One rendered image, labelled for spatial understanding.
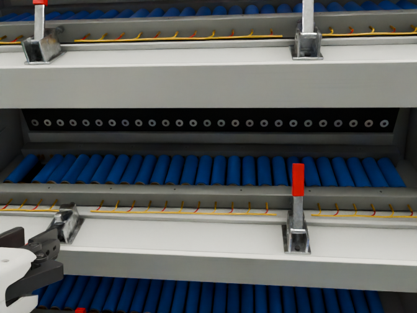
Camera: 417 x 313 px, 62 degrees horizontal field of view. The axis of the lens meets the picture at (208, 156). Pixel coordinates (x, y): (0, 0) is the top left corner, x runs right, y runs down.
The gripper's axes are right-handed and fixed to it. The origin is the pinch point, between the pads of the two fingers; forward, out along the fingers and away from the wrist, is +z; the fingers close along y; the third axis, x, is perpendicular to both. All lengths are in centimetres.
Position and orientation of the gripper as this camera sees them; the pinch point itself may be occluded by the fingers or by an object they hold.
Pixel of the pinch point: (26, 248)
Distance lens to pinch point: 39.2
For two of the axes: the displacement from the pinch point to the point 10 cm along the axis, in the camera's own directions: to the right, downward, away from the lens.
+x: 0.1, -10.0, -0.7
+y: 9.9, 0.1, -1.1
